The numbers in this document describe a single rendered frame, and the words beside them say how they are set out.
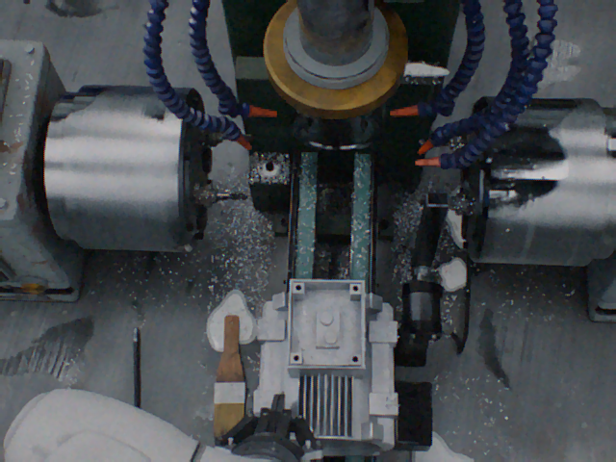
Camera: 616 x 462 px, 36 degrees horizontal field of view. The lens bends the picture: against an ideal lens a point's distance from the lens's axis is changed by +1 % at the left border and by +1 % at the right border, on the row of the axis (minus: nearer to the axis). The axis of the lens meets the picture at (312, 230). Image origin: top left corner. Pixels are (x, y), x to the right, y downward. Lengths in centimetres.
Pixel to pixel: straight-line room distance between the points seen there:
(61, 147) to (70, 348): 41
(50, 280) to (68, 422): 72
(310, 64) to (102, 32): 81
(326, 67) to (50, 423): 53
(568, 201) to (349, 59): 39
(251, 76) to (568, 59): 70
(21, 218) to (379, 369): 54
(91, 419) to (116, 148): 54
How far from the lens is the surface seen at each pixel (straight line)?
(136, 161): 134
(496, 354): 160
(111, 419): 90
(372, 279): 149
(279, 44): 119
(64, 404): 91
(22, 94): 143
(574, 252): 140
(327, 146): 155
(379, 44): 117
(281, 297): 131
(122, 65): 185
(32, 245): 145
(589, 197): 135
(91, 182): 135
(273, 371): 131
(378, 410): 128
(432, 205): 119
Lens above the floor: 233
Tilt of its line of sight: 68 degrees down
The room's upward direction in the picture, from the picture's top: 3 degrees counter-clockwise
